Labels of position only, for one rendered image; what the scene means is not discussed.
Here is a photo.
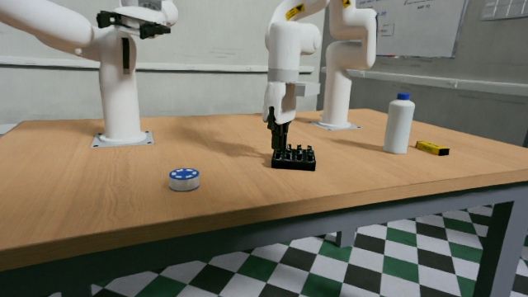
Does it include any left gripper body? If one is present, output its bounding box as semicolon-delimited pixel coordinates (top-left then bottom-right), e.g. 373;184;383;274
262;80;296;125

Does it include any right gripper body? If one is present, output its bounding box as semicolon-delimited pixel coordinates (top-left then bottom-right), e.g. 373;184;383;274
113;2;166;36

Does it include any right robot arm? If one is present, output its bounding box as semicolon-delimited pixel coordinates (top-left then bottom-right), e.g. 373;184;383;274
0;0;178;144

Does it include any short grey cylinder with blue top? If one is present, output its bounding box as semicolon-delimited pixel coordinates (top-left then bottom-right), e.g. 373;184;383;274
169;168;200;192

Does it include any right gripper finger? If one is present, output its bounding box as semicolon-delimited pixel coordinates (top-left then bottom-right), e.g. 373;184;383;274
139;21;171;40
97;10;127;29

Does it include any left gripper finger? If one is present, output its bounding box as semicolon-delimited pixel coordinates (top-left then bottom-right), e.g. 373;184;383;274
283;120;292;149
267;106;284;150

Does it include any white plastic bottle with blue cap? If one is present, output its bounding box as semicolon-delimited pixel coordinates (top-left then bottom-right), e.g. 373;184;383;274
383;93;415;154

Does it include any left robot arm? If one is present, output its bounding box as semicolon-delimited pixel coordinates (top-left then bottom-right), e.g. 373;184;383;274
265;0;378;129

